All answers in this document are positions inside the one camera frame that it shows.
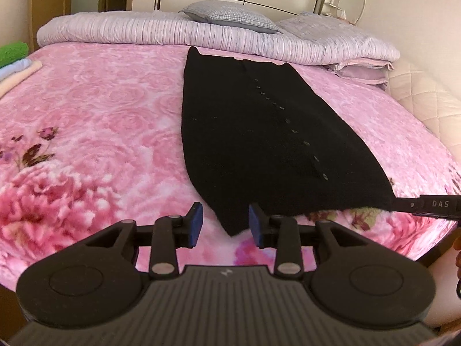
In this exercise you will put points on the person's right hand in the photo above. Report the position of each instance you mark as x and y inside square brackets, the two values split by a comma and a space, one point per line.
[458, 266]

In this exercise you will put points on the folded light blue cloth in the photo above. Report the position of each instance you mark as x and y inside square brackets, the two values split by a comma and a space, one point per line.
[16, 67]

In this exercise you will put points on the pink floral blanket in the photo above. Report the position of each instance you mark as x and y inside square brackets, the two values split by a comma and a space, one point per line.
[108, 115]

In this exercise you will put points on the white quilted headboard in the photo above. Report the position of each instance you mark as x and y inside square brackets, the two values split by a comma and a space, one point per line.
[432, 97]

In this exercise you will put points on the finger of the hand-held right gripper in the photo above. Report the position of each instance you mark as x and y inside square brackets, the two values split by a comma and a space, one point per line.
[407, 204]

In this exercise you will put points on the black button cardigan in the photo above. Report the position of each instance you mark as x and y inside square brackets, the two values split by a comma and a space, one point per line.
[252, 133]

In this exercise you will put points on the lilac striped duvet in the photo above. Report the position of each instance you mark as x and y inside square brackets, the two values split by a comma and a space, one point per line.
[144, 29]

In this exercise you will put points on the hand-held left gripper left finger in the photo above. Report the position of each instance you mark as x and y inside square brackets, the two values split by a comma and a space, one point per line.
[196, 223]

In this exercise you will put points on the wooden door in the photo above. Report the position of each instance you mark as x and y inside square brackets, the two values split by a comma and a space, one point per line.
[50, 10]

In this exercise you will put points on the folded cream cloth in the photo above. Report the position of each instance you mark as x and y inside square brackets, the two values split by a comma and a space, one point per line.
[18, 79]

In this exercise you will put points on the folded green towel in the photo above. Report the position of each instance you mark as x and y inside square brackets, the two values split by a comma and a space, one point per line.
[12, 53]

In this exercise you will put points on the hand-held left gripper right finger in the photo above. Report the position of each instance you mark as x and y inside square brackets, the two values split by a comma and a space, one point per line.
[255, 225]

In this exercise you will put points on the white vanity shelf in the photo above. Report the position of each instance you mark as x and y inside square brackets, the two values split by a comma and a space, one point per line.
[329, 5]

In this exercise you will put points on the round mirror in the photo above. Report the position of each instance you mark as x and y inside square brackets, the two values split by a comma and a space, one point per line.
[353, 1]

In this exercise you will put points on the grey pillow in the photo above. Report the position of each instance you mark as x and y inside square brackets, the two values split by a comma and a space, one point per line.
[230, 16]

